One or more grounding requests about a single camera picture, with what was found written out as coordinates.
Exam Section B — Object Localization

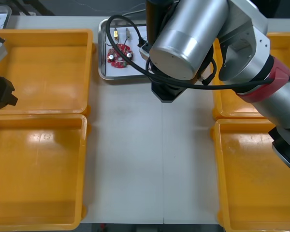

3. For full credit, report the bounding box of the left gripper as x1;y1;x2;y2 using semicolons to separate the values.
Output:
0;73;19;110

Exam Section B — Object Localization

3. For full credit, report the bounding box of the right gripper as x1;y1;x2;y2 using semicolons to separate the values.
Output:
146;0;177;47

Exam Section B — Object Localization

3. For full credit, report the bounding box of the blue label metal solenoid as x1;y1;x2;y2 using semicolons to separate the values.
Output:
105;28;120;46

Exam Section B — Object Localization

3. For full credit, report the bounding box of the round red circuit board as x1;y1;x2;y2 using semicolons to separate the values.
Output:
107;43;135;70

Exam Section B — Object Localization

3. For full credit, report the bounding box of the steel tray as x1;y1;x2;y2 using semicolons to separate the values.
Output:
98;18;158;81

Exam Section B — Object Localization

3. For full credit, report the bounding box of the yellow-orange plastic bin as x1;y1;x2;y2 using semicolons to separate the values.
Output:
0;114;89;231
209;118;290;232
211;31;290;120
0;29;96;116

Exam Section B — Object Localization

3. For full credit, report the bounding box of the white paper sheet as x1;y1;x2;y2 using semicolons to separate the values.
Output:
105;25;152;77

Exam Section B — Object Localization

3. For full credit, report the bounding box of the grey floor cable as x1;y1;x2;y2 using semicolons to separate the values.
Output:
122;9;147;17

